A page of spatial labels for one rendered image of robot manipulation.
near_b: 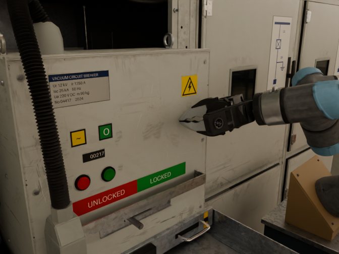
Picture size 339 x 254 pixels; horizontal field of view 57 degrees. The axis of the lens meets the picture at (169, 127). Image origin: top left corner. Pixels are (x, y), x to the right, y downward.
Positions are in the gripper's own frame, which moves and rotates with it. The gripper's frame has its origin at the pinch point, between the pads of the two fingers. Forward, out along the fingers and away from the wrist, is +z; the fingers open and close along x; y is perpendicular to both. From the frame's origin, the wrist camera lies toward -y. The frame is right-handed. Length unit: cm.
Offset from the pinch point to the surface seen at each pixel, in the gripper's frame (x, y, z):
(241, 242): -39.0, 10.9, -3.9
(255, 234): -35.3, 9.8, -8.8
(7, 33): 46, 15, 88
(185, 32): 24.0, 24.3, 7.5
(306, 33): 18, 99, -14
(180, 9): 30.6, 22.1, 6.4
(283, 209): -50, 54, -3
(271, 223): -50, 42, -2
